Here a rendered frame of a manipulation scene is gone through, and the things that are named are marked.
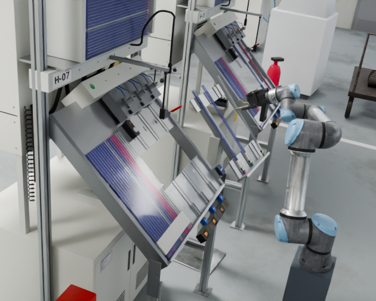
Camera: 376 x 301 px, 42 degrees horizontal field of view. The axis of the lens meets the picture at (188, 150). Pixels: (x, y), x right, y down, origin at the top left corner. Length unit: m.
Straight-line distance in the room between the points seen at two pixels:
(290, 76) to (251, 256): 3.24
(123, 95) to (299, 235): 0.96
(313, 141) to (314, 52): 3.81
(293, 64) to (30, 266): 4.37
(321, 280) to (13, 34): 1.60
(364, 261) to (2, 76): 2.49
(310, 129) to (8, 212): 1.38
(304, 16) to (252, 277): 3.55
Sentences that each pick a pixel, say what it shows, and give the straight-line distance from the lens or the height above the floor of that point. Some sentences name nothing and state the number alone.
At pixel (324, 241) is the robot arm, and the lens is 2.24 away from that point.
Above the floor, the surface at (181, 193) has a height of 0.81.
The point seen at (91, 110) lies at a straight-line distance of 2.05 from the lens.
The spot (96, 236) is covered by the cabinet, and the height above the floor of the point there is 0.62.
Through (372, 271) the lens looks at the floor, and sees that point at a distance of 3.41.
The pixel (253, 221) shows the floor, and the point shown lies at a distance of 3.54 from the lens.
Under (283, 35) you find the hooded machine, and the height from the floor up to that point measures 0.69.
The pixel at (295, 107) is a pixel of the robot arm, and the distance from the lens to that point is 2.52.
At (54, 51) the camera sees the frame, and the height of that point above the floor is 1.41.
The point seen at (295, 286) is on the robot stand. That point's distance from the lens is 2.36.
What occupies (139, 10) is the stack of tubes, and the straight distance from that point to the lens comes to 2.21.
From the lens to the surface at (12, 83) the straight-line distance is 1.92.
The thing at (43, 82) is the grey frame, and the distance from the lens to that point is 1.78.
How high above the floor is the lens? 1.94
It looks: 26 degrees down
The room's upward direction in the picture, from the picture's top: 7 degrees clockwise
